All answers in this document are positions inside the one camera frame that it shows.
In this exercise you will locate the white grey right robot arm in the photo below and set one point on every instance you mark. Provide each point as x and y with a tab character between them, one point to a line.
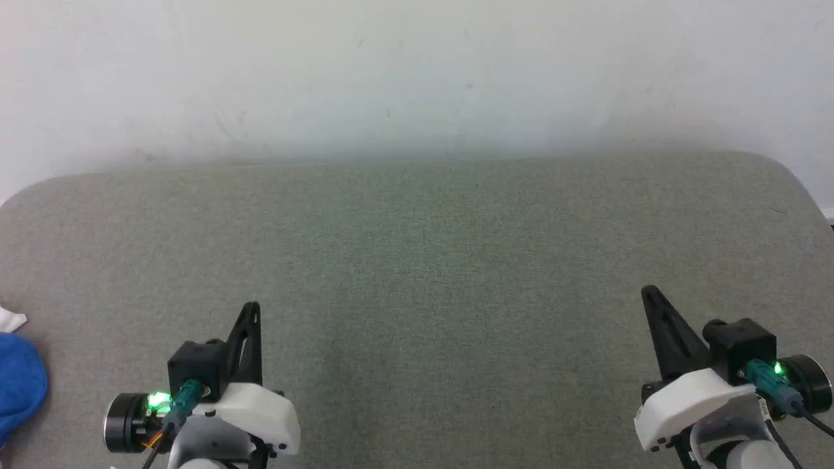
808	384

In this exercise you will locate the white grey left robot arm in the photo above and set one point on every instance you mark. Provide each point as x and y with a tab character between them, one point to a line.
127	423

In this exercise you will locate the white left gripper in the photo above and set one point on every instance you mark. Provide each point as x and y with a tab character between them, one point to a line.
260	410

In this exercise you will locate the blue Lakers basketball jersey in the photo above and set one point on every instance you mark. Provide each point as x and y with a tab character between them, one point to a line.
19	384

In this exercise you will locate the grey-green fabric sofa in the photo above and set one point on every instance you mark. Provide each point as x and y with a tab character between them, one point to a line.
417	260

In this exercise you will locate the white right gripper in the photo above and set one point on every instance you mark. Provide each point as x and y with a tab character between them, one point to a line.
690	400

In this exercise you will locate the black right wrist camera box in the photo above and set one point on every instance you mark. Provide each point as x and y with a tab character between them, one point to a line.
743	345

